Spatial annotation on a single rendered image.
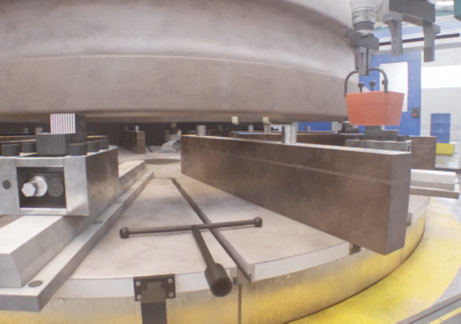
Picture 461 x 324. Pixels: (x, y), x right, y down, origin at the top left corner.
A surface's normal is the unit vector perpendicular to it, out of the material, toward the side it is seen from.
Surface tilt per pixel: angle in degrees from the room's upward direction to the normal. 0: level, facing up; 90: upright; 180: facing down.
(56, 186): 90
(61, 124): 90
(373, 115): 97
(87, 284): 90
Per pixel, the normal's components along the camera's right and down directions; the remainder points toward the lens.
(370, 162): -0.87, 0.04
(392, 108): 0.47, 0.19
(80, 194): 0.11, 0.08
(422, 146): -0.28, 0.08
